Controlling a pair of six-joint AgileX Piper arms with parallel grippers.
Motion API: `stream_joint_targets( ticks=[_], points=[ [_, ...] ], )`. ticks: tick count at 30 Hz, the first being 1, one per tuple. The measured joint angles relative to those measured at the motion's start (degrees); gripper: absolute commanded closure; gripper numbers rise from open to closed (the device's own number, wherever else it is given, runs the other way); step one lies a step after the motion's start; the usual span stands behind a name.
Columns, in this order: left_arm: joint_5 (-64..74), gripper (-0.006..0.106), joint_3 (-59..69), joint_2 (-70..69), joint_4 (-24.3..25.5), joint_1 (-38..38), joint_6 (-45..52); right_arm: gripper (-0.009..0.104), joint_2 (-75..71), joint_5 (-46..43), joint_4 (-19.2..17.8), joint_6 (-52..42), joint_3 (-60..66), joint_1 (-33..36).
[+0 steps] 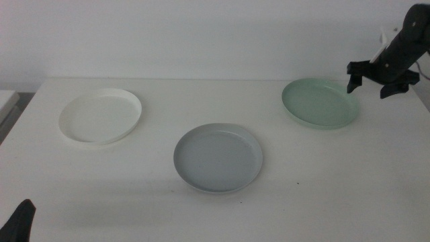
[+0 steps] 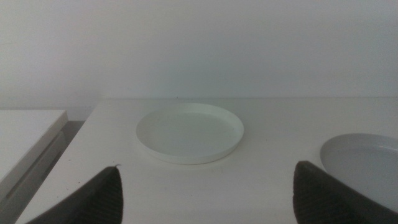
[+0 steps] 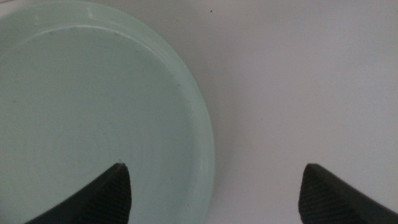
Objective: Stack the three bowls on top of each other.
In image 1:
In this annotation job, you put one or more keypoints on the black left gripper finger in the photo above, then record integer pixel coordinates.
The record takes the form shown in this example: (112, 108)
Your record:
(18, 222)

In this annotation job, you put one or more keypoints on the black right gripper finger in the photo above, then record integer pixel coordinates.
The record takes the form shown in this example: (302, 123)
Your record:
(353, 82)
(393, 90)

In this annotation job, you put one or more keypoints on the green shallow bowl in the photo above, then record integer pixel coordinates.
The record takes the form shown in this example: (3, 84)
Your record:
(319, 102)

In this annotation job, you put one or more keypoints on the white shallow bowl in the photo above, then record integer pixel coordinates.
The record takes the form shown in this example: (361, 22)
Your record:
(100, 117)

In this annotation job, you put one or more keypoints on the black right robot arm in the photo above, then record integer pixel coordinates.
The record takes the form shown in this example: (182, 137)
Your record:
(418, 20)

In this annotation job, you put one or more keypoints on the grey shallow bowl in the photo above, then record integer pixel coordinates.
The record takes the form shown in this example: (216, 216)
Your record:
(218, 158)

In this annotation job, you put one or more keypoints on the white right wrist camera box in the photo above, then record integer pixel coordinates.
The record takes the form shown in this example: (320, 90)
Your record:
(381, 50)

